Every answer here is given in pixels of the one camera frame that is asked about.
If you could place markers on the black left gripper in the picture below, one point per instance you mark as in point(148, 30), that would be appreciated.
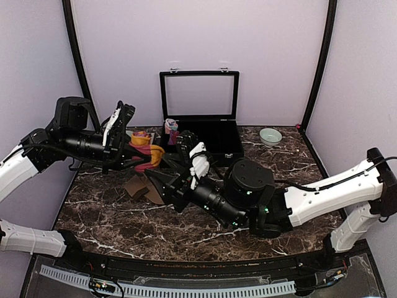
point(116, 149)

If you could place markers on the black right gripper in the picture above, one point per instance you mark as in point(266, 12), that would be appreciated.
point(170, 184)

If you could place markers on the magenta striped sock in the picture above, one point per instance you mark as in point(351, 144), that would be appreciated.
point(141, 141)

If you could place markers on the brown sock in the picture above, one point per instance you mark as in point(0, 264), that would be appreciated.
point(140, 186)

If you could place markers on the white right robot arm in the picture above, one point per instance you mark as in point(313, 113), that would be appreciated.
point(369, 187)

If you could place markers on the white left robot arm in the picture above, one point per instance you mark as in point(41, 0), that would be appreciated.
point(35, 153)

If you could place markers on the green bowl at right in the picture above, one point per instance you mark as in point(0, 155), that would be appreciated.
point(270, 137)

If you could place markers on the magenta purple rolled sock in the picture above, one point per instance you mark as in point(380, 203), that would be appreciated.
point(173, 135)

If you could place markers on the pink white rolled sock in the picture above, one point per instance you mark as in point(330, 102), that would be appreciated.
point(170, 125)

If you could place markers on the black compartment storage box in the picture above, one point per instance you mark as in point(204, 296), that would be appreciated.
point(204, 102)

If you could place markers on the black left corner post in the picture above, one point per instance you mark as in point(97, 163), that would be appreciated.
point(75, 49)

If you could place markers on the black corner post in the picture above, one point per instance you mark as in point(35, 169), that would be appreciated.
point(321, 64)
point(75, 49)

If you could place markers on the white perforated front rail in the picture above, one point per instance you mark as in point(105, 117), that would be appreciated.
point(164, 287)

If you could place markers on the black right corner post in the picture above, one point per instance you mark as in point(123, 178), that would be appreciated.
point(321, 64)

